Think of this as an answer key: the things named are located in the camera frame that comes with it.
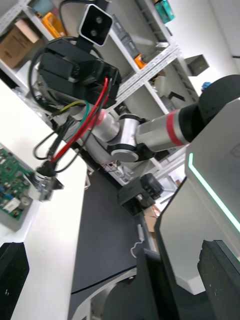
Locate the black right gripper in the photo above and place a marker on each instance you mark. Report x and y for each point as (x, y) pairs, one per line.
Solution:
(62, 72)

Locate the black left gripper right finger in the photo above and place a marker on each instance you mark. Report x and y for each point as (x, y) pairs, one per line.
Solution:
(222, 282)

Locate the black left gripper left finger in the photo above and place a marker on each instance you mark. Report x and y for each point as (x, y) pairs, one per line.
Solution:
(12, 275)

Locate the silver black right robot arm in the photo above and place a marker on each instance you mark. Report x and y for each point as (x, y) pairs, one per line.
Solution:
(155, 130)

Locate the white metal shelf with goods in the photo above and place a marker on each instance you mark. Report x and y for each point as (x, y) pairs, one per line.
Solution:
(150, 67)

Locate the pale grey robot torso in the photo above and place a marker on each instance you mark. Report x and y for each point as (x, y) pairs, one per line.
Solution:
(190, 237)

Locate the brown cardboard box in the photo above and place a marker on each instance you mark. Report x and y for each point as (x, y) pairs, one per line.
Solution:
(150, 220)

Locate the black box device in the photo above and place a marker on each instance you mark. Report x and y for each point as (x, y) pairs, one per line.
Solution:
(135, 197)

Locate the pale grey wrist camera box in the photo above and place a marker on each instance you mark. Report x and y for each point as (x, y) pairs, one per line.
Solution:
(96, 25)

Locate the green circuit board grey frame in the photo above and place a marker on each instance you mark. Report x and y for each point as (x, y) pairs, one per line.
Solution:
(12, 187)

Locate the grey wall box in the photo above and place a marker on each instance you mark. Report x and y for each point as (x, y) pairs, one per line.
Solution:
(197, 65)

